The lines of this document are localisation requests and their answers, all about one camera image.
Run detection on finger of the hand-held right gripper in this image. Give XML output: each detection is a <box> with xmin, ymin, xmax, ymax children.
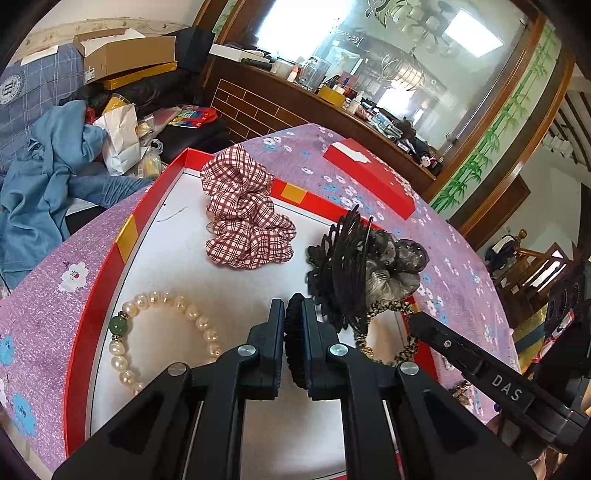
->
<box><xmin>407</xmin><ymin>311</ymin><xmax>485</xmax><ymax>384</ymax></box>

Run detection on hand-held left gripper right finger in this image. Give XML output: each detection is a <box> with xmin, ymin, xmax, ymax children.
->
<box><xmin>300</xmin><ymin>298</ymin><xmax>536</xmax><ymax>480</ymax></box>

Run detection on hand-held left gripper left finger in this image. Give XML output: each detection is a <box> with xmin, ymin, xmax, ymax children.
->
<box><xmin>52</xmin><ymin>298</ymin><xmax>287</xmax><ymax>480</ymax></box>

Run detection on black scrunchie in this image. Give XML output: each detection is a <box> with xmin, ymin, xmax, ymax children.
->
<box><xmin>284</xmin><ymin>292</ymin><xmax>310</xmax><ymax>388</ymax></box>

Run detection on leopard print hair tie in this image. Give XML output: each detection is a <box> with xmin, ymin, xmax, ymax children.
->
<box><xmin>353</xmin><ymin>298</ymin><xmax>423</xmax><ymax>367</ymax></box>

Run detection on white pearl bracelet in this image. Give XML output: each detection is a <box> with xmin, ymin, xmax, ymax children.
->
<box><xmin>108</xmin><ymin>292</ymin><xmax>222</xmax><ymax>397</ymax></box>

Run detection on grey sheer scrunchie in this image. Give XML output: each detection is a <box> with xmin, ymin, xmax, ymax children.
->
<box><xmin>365</xmin><ymin>228</ymin><xmax>430</xmax><ymax>311</ymax></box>

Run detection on black lace hair flower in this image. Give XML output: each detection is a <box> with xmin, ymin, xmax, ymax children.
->
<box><xmin>305</xmin><ymin>228</ymin><xmax>340</xmax><ymax>319</ymax></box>

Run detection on black hair claw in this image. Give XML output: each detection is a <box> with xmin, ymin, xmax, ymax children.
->
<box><xmin>323</xmin><ymin>204</ymin><xmax>376</xmax><ymax>334</ymax></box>

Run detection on red gift box tray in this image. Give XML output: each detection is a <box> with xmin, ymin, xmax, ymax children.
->
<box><xmin>62</xmin><ymin>147</ymin><xmax>490</xmax><ymax>480</ymax></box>

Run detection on red plaid scrunchie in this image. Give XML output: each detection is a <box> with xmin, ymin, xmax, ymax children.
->
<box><xmin>200</xmin><ymin>145</ymin><xmax>296</xmax><ymax>269</ymax></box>

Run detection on gold leaf hair clip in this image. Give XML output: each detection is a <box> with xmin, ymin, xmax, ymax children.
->
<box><xmin>450</xmin><ymin>382</ymin><xmax>483</xmax><ymax>409</ymax></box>

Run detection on dark jacket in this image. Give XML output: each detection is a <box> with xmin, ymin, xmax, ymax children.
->
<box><xmin>485</xmin><ymin>234</ymin><xmax>518</xmax><ymax>273</ymax></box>

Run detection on wooden stair railing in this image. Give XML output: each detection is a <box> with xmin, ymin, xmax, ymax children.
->
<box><xmin>480</xmin><ymin>228</ymin><xmax>583</xmax><ymax>324</ymax></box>

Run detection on red gift box lid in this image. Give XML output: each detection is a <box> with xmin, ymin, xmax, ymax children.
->
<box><xmin>322</xmin><ymin>137</ymin><xmax>415</xmax><ymax>219</ymax></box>

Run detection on plush toys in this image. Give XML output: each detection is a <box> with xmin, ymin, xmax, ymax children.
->
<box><xmin>397</xmin><ymin>120</ymin><xmax>439</xmax><ymax>167</ymax></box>

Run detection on wooden counter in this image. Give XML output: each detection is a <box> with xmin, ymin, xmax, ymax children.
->
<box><xmin>203</xmin><ymin>44</ymin><xmax>439</xmax><ymax>190</ymax></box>

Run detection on colourful packet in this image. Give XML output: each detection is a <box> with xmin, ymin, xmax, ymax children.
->
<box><xmin>167</xmin><ymin>105</ymin><xmax>218</xmax><ymax>127</ymax></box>

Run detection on yellow box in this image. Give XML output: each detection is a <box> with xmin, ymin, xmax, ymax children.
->
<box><xmin>318</xmin><ymin>85</ymin><xmax>347</xmax><ymax>107</ymax></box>

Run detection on white paper bag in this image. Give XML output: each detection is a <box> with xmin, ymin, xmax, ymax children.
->
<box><xmin>92</xmin><ymin>102</ymin><xmax>144</xmax><ymax>176</ymax></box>

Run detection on clear glass jar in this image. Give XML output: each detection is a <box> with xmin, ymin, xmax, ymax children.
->
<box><xmin>300</xmin><ymin>56</ymin><xmax>331</xmax><ymax>90</ymax></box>

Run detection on blue cloth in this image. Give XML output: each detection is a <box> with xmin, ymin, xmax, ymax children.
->
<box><xmin>0</xmin><ymin>99</ymin><xmax>153</xmax><ymax>287</ymax></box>

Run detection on white flat box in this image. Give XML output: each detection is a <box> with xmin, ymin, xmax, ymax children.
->
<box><xmin>210</xmin><ymin>42</ymin><xmax>271</xmax><ymax>64</ymax></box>

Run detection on open cardboard box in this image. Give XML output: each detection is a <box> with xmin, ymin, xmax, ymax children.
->
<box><xmin>71</xmin><ymin>28</ymin><xmax>178</xmax><ymax>86</ymax></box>

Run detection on blue checked bedding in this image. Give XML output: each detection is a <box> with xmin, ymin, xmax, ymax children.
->
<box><xmin>0</xmin><ymin>41</ymin><xmax>86</xmax><ymax>171</ymax></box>

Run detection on green bamboo wall decal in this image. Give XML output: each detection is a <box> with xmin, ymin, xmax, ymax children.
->
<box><xmin>429</xmin><ymin>23</ymin><xmax>561</xmax><ymax>217</ymax></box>

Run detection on large wall mirror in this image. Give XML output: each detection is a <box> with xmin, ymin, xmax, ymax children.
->
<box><xmin>194</xmin><ymin>0</ymin><xmax>578</xmax><ymax>204</ymax></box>

